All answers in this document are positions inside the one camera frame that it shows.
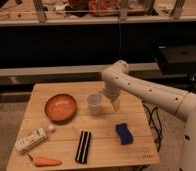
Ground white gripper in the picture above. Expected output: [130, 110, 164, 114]
[98, 88, 120, 112]

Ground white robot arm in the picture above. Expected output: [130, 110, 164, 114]
[101, 60, 196, 171]

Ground orange ceramic bowl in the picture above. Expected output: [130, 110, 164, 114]
[44, 94, 77, 122]

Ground blue sponge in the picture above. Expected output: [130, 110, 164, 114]
[115, 123, 133, 145]

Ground wooden table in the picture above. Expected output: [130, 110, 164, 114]
[6, 79, 161, 171]

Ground white plastic bottle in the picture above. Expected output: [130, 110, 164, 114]
[15, 125, 55, 154]

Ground black box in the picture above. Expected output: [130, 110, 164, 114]
[156, 45, 196, 74]

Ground orange carrot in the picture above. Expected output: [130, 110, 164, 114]
[28, 155, 62, 167]

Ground background workbench shelf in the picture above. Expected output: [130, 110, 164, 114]
[0, 0, 196, 26]

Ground black cables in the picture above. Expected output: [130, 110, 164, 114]
[142, 103, 165, 153]

